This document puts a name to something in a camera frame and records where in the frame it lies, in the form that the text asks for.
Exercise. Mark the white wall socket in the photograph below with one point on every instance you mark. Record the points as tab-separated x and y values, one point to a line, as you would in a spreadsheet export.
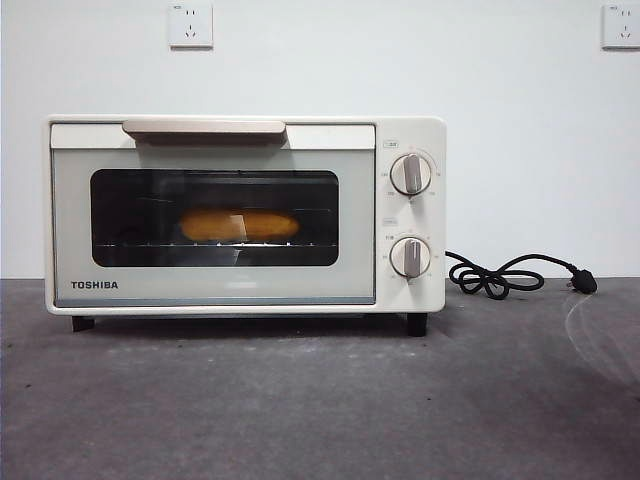
191	26
621	27

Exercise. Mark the oven temperature knob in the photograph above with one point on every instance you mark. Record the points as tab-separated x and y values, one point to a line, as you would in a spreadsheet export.
411	173

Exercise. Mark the oven timer knob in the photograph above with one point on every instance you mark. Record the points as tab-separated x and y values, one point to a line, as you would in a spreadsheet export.
411	256

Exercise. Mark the yellow corn cob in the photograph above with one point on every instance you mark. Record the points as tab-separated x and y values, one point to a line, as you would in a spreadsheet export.
270	225

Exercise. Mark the white Toshiba toaster oven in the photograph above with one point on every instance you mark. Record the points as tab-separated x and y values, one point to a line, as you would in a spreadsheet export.
410	130

